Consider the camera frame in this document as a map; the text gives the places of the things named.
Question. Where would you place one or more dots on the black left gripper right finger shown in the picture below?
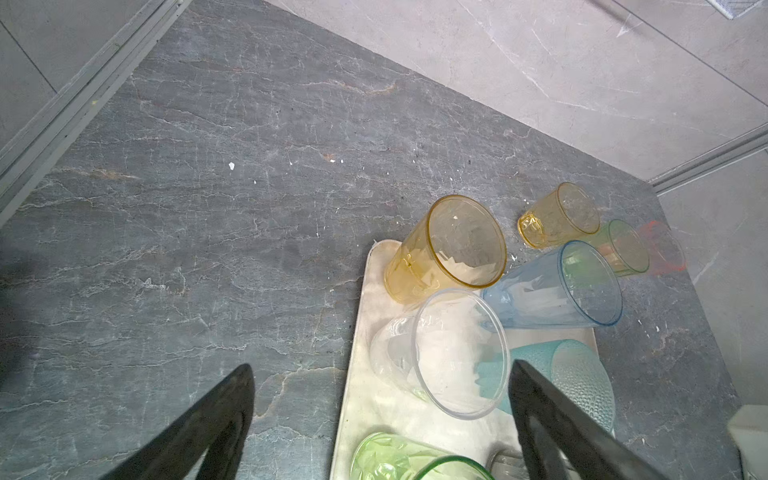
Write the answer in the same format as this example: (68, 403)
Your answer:
(552, 428)

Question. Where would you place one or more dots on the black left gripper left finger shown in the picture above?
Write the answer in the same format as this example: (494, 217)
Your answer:
(213, 430)

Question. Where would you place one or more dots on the teal plastic cup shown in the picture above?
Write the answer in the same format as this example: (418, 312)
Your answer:
(569, 365)

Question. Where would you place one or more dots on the clear plastic cup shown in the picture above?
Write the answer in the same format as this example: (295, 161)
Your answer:
(450, 350)

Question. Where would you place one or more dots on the blue plastic cup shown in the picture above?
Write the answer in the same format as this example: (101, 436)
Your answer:
(572, 286)

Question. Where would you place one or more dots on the beige plastic tray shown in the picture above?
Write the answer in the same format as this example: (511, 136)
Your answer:
(372, 404)

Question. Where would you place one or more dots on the tall green plastic cup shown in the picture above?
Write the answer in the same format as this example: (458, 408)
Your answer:
(391, 456)

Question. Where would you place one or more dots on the tall amber plastic cup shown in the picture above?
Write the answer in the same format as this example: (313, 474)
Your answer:
(457, 244)

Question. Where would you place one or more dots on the dark grey plastic cup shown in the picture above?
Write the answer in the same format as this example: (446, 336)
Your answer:
(507, 464)

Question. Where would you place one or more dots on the short green plastic cup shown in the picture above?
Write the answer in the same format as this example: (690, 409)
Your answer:
(621, 246)

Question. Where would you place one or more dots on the pink plastic cup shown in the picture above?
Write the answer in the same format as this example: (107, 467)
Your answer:
(665, 251)

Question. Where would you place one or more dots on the short amber plastic cup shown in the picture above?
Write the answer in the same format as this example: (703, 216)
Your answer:
(567, 213)

